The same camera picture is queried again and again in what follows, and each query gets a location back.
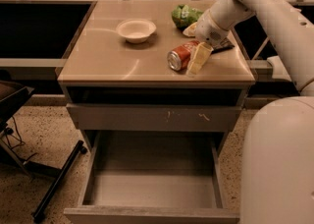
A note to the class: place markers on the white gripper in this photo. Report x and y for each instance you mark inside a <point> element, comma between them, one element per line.
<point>209,28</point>

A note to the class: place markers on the orange coke can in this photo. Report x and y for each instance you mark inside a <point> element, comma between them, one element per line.
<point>179,57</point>

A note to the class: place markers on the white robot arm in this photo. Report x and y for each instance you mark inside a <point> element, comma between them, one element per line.
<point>277,174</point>

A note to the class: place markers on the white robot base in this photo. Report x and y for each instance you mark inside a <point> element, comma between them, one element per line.
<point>279,71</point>

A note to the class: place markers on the grey drawer cabinet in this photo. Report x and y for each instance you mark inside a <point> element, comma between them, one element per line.
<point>103,68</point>

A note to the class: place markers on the closed top drawer front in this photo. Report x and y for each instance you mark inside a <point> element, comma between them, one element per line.
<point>178,118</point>

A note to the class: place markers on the open middle drawer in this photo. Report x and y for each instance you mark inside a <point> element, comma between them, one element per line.
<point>153,178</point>

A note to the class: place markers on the green chip bag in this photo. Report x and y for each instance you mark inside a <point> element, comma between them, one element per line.
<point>183,16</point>

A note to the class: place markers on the white paper bowl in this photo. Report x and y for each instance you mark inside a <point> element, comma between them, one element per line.
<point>135,30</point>

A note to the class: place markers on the white stick with black tip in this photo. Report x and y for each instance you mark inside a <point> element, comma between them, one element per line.
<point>260,49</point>

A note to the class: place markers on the black office chair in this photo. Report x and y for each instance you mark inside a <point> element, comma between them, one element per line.
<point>41,160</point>

